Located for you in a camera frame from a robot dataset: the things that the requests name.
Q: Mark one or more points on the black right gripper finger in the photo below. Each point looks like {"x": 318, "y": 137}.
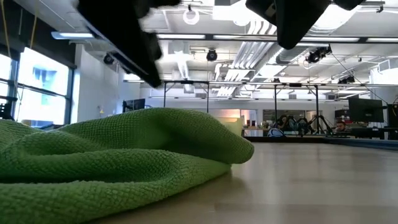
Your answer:
{"x": 348, "y": 3}
{"x": 295, "y": 21}

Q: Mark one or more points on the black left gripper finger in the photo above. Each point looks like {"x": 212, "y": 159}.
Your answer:
{"x": 124, "y": 31}

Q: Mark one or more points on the dark green microfiber towel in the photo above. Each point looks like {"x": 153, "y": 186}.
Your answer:
{"x": 109, "y": 161}

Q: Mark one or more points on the yellow translucent plastic basket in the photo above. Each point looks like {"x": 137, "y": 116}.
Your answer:
{"x": 231, "y": 126}

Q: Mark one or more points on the black ceiling equipment cluster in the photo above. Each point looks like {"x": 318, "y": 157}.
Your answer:
{"x": 317, "y": 55}

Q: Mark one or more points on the ceiling light fixture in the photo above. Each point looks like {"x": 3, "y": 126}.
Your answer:
{"x": 73, "y": 35}

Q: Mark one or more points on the small black monitor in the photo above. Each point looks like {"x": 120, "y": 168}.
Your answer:
{"x": 135, "y": 104}

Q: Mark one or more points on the large window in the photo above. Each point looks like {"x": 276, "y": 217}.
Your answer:
{"x": 43, "y": 81}

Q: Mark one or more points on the large black monitor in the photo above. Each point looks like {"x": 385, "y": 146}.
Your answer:
{"x": 365, "y": 110}

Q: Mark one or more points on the blue and white ball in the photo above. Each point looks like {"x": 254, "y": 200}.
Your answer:
{"x": 275, "y": 133}

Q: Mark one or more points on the person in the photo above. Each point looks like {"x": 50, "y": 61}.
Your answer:
{"x": 341, "y": 126}

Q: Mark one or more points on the black ceiling camera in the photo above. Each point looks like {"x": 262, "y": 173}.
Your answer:
{"x": 211, "y": 55}
{"x": 109, "y": 59}

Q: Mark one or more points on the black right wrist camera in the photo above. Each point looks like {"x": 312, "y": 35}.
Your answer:
{"x": 259, "y": 9}

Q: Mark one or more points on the black background station frame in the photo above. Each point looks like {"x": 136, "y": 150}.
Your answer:
{"x": 295, "y": 84}
{"x": 186, "y": 82}

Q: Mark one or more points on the black metal table frame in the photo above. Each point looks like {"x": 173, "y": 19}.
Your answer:
{"x": 295, "y": 139}

